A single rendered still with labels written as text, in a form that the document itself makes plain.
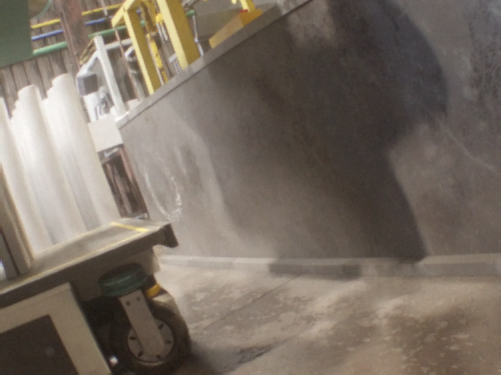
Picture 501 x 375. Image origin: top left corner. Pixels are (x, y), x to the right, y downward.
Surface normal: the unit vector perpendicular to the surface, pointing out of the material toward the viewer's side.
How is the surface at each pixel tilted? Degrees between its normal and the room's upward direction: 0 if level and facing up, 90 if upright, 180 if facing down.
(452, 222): 90
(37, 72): 90
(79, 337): 90
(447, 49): 90
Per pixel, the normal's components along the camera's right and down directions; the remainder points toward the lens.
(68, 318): 0.37, -0.07
